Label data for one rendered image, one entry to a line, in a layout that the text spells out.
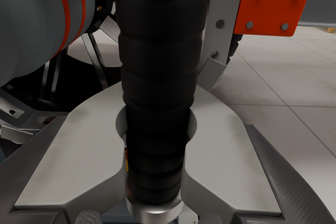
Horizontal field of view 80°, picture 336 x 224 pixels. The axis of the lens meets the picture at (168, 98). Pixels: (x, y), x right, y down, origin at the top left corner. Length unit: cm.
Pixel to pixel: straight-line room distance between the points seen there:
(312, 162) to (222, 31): 124
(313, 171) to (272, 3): 119
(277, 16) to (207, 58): 11
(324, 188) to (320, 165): 17
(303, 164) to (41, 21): 138
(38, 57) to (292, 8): 31
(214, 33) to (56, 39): 20
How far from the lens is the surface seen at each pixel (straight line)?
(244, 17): 32
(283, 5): 33
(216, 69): 33
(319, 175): 142
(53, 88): 52
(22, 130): 48
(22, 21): 20
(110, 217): 77
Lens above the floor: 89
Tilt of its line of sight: 32 degrees down
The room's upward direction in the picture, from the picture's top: 4 degrees clockwise
